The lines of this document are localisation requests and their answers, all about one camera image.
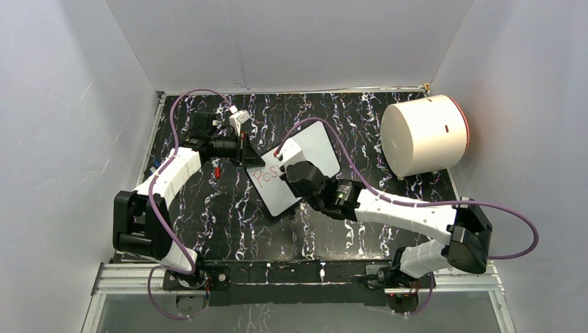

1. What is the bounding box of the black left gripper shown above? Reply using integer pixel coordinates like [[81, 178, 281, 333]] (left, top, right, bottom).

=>
[[210, 132, 266, 169]]

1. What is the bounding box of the small white whiteboard black frame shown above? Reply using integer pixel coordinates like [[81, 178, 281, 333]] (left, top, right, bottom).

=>
[[245, 121, 340, 217]]

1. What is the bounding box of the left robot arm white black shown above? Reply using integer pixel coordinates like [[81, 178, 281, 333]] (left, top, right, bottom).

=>
[[112, 110, 266, 289]]

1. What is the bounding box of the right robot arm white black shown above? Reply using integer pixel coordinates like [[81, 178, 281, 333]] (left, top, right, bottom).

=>
[[281, 161, 492, 287]]

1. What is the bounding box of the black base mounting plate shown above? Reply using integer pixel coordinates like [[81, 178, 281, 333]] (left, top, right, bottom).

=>
[[202, 259, 401, 308]]

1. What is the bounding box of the white cylindrical drum red rim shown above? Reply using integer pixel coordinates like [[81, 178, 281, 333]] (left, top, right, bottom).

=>
[[380, 94, 470, 178]]

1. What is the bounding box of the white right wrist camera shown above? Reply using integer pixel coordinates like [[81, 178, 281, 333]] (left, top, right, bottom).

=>
[[274, 138, 306, 173]]

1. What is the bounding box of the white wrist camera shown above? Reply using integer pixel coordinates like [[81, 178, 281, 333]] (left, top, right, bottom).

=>
[[274, 138, 306, 173], [229, 105, 252, 135]]

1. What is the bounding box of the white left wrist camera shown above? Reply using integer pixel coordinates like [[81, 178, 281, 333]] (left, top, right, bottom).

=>
[[229, 105, 252, 135]]

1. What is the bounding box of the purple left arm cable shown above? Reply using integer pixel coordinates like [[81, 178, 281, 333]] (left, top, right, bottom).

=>
[[146, 89, 235, 321]]

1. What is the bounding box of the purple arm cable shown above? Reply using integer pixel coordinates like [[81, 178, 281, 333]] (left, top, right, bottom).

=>
[[146, 89, 235, 321], [273, 117, 539, 318]]

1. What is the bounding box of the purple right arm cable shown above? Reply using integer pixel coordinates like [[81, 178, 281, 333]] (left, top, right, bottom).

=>
[[273, 117, 539, 318]]

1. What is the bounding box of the aluminium front frame rail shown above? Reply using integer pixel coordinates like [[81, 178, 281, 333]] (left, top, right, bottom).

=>
[[83, 260, 515, 332]]

